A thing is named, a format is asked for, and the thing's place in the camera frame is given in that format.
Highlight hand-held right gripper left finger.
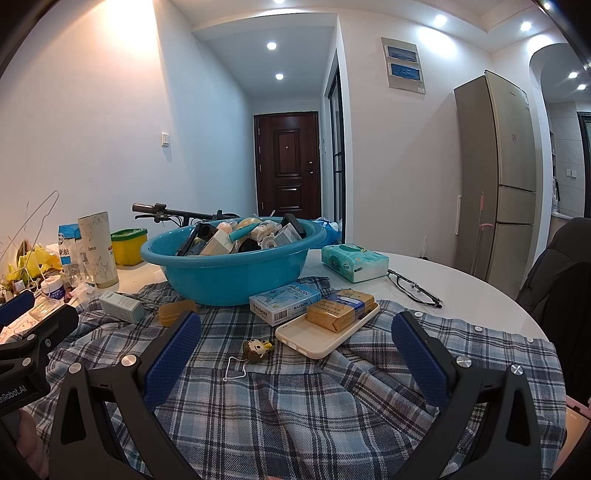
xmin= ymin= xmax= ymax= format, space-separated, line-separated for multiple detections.
xmin=48 ymin=309 xmax=204 ymax=480

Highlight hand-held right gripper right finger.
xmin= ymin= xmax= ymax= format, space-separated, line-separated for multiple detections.
xmin=390 ymin=310 xmax=555 ymax=480

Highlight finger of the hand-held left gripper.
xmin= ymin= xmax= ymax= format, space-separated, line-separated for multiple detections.
xmin=0 ymin=302 xmax=80 ymax=365
xmin=0 ymin=290 xmax=37 ymax=326

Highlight amber soap bar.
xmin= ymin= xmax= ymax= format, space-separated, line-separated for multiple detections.
xmin=158 ymin=299 xmax=198 ymax=328

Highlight pale teal small box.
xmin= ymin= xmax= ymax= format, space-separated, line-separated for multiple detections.
xmin=99 ymin=291 xmax=146 ymax=323

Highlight brown doll keychain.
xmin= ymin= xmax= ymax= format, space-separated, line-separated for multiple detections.
xmin=224 ymin=338 xmax=274 ymax=382

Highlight tan packet with blue label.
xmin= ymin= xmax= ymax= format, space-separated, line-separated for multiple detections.
xmin=307 ymin=290 xmax=376 ymax=332

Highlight blue plastic basin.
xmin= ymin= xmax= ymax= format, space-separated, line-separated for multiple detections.
xmin=141 ymin=217 xmax=328 ymax=306

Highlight cream phone case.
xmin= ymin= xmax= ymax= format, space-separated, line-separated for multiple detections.
xmin=276 ymin=300 xmax=380 ymax=360

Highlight blue white cigarette box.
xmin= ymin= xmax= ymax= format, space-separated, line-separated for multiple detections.
xmin=249 ymin=282 xmax=324 ymax=324

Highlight person's left hand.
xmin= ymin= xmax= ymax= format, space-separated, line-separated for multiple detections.
xmin=14 ymin=408 xmax=49 ymax=478

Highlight white jar with blue label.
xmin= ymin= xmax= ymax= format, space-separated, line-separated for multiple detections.
xmin=41 ymin=277 xmax=65 ymax=302

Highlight black eyeglasses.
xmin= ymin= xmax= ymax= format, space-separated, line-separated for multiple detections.
xmin=387 ymin=269 xmax=444 ymax=309

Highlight blue white packet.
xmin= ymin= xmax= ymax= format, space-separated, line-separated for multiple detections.
xmin=58 ymin=223 xmax=86 ymax=278

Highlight white printed paper canister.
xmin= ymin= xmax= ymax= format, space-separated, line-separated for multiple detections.
xmin=78 ymin=211 xmax=120 ymax=289

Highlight yellow bin with green lid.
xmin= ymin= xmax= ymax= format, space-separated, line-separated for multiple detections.
xmin=111 ymin=228 xmax=148 ymax=266

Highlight long black device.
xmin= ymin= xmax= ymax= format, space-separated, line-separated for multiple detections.
xmin=175 ymin=224 xmax=204 ymax=257

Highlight white cardboard box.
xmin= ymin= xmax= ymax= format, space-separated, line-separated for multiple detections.
xmin=199 ymin=228 xmax=233 ymax=256

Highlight green tissue pack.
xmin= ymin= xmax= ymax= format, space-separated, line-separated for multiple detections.
xmin=322 ymin=243 xmax=390 ymax=283

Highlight blue plaid shirt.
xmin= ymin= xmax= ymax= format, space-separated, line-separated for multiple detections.
xmin=44 ymin=276 xmax=568 ymax=480

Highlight blue plastic bag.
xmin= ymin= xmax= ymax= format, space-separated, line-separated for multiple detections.
xmin=314 ymin=218 xmax=342 ymax=247

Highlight black jacket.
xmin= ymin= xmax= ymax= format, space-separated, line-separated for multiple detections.
xmin=516 ymin=217 xmax=591 ymax=398

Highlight beige refrigerator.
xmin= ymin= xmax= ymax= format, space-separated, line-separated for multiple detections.
xmin=453 ymin=70 xmax=539 ymax=300

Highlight dark brown entrance door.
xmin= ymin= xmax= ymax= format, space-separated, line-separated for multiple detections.
xmin=254 ymin=113 xmax=320 ymax=220

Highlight black framed glass door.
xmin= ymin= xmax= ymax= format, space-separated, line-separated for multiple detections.
xmin=323 ymin=65 xmax=347 ymax=232

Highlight black scooter handlebar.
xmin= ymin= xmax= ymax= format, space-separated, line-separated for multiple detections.
xmin=132 ymin=203 xmax=241 ymax=227

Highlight black frame case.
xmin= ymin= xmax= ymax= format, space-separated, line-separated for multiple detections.
xmin=281 ymin=213 xmax=308 ymax=238

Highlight grey wall panel box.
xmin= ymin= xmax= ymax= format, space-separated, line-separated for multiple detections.
xmin=381 ymin=37 xmax=426 ymax=94

